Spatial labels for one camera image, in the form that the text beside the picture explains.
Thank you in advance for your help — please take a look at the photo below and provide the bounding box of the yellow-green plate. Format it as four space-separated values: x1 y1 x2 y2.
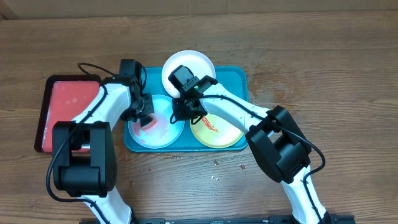
190 114 243 149

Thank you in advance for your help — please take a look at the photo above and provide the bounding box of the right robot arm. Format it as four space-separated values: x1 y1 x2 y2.
167 65 328 223

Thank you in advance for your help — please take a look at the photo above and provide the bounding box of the light blue plate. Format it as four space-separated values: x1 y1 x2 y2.
127 95 185 149

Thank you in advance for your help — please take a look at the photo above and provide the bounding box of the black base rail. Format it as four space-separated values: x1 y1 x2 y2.
135 214 356 224

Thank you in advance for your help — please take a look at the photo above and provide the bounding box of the white plate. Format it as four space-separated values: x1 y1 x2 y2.
162 50 216 98

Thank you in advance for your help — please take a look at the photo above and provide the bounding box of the dark green sponge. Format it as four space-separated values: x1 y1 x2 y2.
140 116 157 129

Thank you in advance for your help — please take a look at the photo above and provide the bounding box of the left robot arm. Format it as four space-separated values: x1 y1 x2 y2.
46 59 154 223

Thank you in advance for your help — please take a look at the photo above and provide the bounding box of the teal plastic serving tray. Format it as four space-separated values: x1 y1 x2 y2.
124 66 249 153

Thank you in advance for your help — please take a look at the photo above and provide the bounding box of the dark tray with red liquid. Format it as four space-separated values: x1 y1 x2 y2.
34 75 101 153

